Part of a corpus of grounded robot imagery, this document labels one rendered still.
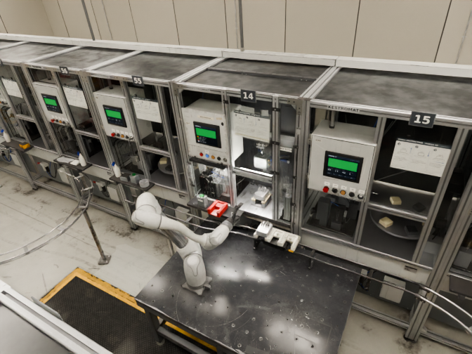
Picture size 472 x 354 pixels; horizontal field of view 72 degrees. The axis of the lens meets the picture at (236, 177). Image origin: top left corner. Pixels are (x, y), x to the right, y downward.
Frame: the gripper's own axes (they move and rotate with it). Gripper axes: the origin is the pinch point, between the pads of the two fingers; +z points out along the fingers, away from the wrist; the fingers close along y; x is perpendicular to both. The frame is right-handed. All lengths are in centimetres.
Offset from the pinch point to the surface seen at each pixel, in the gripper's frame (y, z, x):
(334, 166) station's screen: 48, 18, -66
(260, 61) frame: 89, 104, 30
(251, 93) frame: 90, 21, -3
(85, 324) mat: -112, -99, 122
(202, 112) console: 69, 20, 42
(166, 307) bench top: -44, -80, 23
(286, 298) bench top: -44, -32, -54
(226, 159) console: 30.5, 19.9, 22.5
